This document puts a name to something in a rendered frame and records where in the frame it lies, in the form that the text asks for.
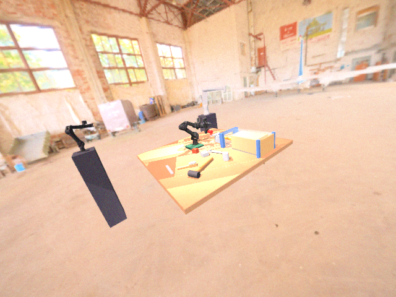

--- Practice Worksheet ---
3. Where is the mallet with grey head and wooden handle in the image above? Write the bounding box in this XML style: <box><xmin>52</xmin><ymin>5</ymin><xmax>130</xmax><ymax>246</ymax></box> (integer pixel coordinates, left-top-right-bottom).
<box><xmin>187</xmin><ymin>157</ymin><xmax>213</xmax><ymax>178</ymax></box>

